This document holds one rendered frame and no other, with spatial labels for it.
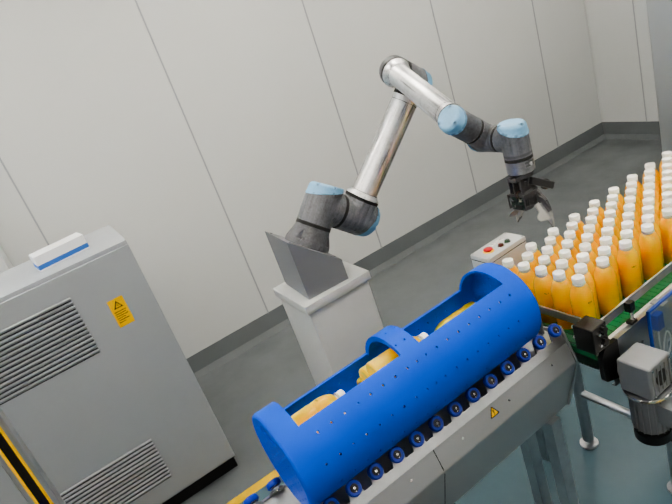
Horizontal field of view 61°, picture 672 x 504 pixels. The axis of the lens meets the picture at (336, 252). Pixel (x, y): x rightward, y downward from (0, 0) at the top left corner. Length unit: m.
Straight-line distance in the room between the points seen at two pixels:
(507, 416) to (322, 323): 0.85
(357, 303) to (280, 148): 2.26
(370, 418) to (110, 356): 1.73
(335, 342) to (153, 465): 1.32
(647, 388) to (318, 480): 1.05
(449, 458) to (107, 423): 1.86
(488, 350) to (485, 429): 0.25
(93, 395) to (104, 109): 1.89
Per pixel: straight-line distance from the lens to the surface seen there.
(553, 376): 2.00
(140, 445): 3.22
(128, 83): 4.13
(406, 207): 5.10
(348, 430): 1.52
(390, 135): 2.41
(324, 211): 2.32
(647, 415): 2.12
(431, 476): 1.76
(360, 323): 2.44
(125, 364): 3.03
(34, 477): 1.78
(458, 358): 1.66
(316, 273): 2.30
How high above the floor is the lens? 2.09
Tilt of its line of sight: 22 degrees down
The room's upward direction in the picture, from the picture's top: 20 degrees counter-clockwise
